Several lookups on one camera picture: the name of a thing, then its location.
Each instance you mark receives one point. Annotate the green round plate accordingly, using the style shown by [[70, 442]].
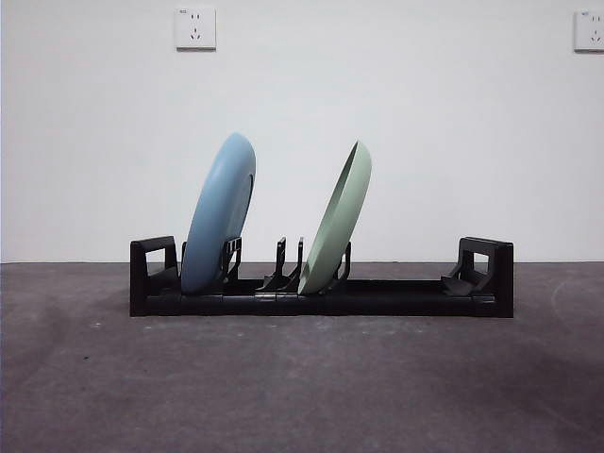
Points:
[[340, 226]]

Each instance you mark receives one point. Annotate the blue round plate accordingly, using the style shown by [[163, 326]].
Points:
[[217, 212]]

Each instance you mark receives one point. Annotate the black plastic plate rack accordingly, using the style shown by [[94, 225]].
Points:
[[377, 302]]

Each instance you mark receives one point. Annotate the white wall socket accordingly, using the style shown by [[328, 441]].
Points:
[[590, 30], [196, 28]]

